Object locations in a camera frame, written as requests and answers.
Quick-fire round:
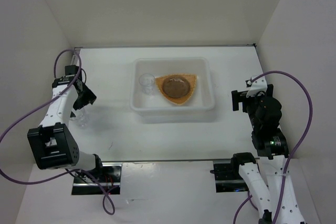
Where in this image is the clear plastic cup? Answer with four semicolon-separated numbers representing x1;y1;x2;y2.
139;73;155;95
70;108;89;129

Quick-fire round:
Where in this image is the woven bamboo fan tray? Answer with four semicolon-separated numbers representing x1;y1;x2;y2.
155;73;197;106

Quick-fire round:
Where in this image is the smoky glass plate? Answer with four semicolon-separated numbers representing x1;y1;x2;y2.
162;75;191;98

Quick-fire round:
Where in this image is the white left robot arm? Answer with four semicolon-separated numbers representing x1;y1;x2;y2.
27;65;104;182

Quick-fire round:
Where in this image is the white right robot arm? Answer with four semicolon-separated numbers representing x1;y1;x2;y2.
230;81;305;223

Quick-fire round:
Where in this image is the translucent plastic bin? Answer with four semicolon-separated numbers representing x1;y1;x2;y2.
130;57;217;123

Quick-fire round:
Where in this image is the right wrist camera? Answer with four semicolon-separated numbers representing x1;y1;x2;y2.
246;76;267;98

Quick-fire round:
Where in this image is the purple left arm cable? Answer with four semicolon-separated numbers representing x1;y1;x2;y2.
0;49;116;216

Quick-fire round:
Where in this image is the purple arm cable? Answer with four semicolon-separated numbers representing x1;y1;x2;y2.
233;71;313;224
0;49;116;216

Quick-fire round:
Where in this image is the aluminium table edge rail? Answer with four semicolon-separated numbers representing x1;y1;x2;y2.
41;47;82;162

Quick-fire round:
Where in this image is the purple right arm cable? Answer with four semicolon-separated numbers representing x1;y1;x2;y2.
233;71;313;224

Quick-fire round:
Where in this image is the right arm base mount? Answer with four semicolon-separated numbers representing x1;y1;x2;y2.
210;159;248;193

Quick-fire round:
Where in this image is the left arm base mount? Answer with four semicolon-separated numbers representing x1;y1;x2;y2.
71;162;122;196

